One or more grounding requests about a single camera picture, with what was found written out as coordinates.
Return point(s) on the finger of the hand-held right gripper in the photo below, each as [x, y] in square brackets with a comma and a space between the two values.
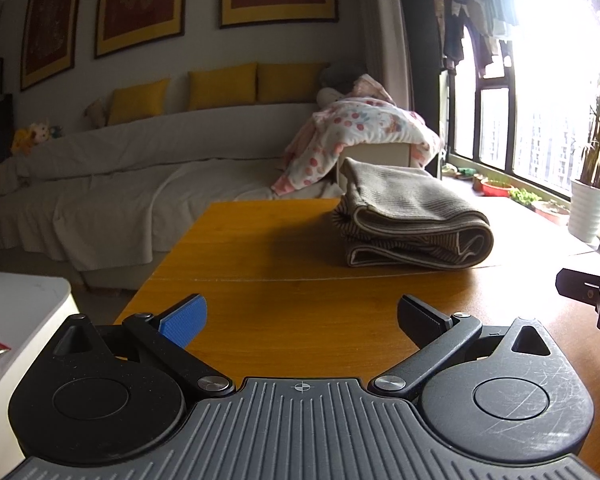
[577, 290]

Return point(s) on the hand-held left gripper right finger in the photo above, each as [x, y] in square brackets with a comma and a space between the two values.
[420, 316]

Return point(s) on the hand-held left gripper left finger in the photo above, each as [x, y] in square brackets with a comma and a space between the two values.
[185, 321]

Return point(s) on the striped beige sweater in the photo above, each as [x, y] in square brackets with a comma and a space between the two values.
[415, 210]

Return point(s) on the row of hanging clothes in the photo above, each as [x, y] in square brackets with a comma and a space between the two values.
[475, 5]

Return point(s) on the palm in white pot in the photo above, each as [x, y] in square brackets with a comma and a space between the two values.
[587, 210]

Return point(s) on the pink basin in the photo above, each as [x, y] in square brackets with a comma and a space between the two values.
[552, 212]

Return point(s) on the green plant in black pot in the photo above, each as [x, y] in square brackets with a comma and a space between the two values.
[524, 197]

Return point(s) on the red basin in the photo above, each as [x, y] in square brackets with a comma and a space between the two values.
[496, 188]

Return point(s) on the small brown pot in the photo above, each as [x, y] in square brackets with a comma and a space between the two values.
[477, 182]

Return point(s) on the white covered sofa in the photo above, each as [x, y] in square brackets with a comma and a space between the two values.
[130, 185]

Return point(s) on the green slippers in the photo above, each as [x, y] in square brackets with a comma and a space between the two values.
[466, 173]

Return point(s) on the white side table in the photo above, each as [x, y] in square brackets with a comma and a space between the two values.
[25, 320]

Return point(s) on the beige armchair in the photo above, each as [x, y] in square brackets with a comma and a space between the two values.
[380, 152]

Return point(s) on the black framed window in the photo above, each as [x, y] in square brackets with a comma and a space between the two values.
[508, 130]

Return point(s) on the floral pink white blanket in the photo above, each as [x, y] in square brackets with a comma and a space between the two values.
[360, 125]

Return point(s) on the beige patterned cushion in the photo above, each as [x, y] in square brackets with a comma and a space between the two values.
[99, 112]

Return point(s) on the blue plush toy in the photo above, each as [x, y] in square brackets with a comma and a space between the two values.
[56, 131]

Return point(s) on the pink patterned garment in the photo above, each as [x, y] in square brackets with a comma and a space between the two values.
[372, 87]

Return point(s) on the white plush toy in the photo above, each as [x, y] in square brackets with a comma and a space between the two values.
[39, 131]

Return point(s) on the yellow plush toy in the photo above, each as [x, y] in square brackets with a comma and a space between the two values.
[21, 142]

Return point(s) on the grey plush toy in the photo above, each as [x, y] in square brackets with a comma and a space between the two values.
[337, 82]

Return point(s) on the beige curtain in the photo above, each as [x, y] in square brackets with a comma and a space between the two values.
[382, 30]

